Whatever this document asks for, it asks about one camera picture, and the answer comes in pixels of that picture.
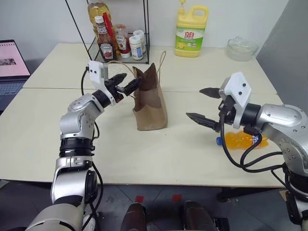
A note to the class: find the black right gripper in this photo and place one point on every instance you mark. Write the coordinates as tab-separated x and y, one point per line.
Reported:
228	108

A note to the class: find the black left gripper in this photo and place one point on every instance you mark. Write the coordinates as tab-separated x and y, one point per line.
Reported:
114	90

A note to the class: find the brown paper bag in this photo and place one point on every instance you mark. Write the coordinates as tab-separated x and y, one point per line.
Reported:
151	113

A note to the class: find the orange soda plastic bottle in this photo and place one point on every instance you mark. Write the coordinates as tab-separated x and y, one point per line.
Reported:
237	140

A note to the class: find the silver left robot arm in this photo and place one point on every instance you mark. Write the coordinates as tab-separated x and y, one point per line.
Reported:
72	120

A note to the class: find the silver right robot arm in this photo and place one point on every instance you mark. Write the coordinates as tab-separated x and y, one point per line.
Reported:
284	120

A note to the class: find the white jar with blue label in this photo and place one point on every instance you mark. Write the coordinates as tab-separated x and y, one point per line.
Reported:
139	33
136	49

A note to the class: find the large glass ketchup bottle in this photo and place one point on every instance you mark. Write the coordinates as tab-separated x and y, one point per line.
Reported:
106	48

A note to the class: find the small red ketchup bottle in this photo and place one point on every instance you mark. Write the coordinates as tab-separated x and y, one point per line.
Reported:
121	42

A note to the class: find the clear glass bowl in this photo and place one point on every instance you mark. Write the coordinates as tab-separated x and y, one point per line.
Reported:
241	50

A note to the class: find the yellow detergent bottle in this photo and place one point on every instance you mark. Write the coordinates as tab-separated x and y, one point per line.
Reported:
190	38

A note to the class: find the cooking oil bottle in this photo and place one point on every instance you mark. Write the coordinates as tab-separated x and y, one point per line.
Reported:
96	9

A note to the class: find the black table foot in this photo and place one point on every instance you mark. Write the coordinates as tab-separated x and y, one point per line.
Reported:
240	193

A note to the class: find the dark rounded shape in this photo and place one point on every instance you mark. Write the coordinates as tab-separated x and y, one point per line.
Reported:
199	216
133	216

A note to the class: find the open laptop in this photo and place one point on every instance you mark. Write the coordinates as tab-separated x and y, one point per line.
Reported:
9	62

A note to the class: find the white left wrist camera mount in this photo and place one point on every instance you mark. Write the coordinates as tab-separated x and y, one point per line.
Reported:
95	72

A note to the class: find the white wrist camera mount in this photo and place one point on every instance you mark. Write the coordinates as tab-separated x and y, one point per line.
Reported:
95	72
240	89

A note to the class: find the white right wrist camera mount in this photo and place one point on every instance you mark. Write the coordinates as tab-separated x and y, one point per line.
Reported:
240	89

